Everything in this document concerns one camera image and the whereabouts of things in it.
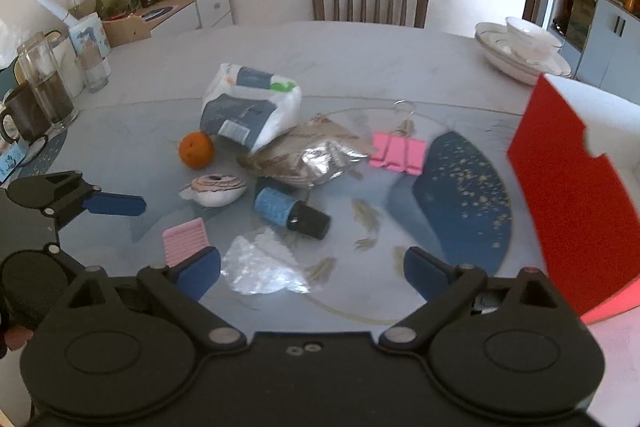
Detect left hand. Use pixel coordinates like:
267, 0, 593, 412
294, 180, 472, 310
0, 308, 34, 359

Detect red white cardboard box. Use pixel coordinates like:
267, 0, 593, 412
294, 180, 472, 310
508, 75, 639, 324

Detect blue black small bottle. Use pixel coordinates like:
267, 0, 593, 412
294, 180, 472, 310
253, 187, 331, 239

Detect blue patterned tissue box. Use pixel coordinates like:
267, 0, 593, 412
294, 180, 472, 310
68, 12, 112, 58

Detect white blue plastic bag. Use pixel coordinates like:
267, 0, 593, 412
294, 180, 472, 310
200, 63, 303, 153

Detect dark mug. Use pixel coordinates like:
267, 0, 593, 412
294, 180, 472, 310
0, 82, 51, 144

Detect blue gold table mat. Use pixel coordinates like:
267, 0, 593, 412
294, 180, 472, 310
385, 131, 512, 275

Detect silver foil snack bag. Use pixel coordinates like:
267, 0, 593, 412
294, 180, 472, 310
236, 115, 376, 187

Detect pink ribbed small item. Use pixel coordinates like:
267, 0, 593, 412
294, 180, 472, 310
162, 218, 209, 268

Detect white bowl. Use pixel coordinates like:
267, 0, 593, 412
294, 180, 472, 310
506, 16, 563, 53

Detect cardboard tray box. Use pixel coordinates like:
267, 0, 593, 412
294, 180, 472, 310
70, 0, 151, 48

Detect clear plastic wrapper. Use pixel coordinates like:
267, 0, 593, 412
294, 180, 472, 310
221, 228, 310, 295

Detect pink binder clip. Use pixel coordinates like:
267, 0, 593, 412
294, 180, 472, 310
368, 100, 427, 176

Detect orange tangerine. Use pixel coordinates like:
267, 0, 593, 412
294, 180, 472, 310
178, 131, 215, 170

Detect glass pitcher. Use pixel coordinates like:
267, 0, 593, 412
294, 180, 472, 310
17, 32, 78, 129

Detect white sideboard cabinet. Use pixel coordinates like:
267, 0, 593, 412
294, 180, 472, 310
134, 0, 234, 39

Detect drinking glass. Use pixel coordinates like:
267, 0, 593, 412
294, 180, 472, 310
78, 42, 108, 93

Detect white stacked plates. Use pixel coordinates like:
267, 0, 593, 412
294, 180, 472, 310
475, 22, 572, 86

